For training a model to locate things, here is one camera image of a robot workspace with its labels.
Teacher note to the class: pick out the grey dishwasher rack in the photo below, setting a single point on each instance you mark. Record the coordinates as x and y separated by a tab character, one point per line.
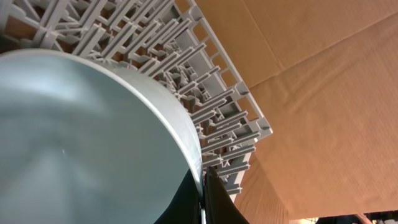
167	40

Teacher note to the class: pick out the blue plastic bowl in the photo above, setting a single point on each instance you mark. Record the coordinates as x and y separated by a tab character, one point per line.
88	143

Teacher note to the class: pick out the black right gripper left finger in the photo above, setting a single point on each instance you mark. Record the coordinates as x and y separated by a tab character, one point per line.
185	205

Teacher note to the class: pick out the brown cardboard panel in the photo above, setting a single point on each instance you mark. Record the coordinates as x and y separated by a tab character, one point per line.
324	73

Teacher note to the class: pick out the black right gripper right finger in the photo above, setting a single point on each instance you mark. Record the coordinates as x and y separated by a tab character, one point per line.
219	207

